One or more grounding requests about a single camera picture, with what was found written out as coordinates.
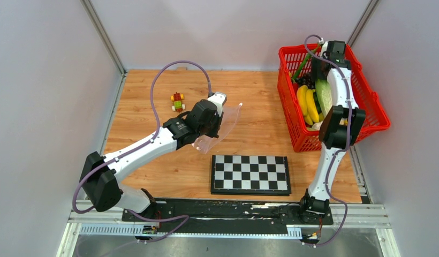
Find colourful toy car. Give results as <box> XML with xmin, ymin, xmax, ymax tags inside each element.
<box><xmin>171</xmin><ymin>92</ymin><xmax>186</xmax><ymax>112</ymax></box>

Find yellow banana bunch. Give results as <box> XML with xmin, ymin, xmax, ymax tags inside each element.
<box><xmin>296</xmin><ymin>85</ymin><xmax>324</xmax><ymax>126</ymax></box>

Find dark purple grapes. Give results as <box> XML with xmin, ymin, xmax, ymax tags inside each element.
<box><xmin>294</xmin><ymin>73</ymin><xmax>315</xmax><ymax>89</ymax></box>

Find black white checkerboard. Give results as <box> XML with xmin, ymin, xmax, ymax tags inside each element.
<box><xmin>210</xmin><ymin>155</ymin><xmax>292</xmax><ymax>196</ymax></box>

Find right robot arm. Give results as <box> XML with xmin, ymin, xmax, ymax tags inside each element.
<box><xmin>298</xmin><ymin>41</ymin><xmax>366</xmax><ymax>224</ymax></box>

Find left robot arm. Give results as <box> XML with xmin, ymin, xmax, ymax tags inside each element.
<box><xmin>80</xmin><ymin>93</ymin><xmax>226</xmax><ymax>221</ymax></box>

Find red plastic basket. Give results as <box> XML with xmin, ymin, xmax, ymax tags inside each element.
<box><xmin>277</xmin><ymin>45</ymin><xmax>391</xmax><ymax>153</ymax></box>

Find long green pepper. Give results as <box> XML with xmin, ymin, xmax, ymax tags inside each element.
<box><xmin>291</xmin><ymin>53</ymin><xmax>312</xmax><ymax>83</ymax></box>

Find green napa cabbage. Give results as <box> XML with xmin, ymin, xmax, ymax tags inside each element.
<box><xmin>315</xmin><ymin>79</ymin><xmax>333</xmax><ymax>117</ymax></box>

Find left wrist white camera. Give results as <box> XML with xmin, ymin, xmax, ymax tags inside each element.
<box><xmin>207</xmin><ymin>92</ymin><xmax>227</xmax><ymax>116</ymax></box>

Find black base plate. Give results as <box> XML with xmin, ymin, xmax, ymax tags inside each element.
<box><xmin>141</xmin><ymin>198</ymin><xmax>334</xmax><ymax>235</ymax></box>

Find clear zip top bag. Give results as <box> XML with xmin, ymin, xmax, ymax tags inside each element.
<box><xmin>192</xmin><ymin>102</ymin><xmax>243</xmax><ymax>154</ymax></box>

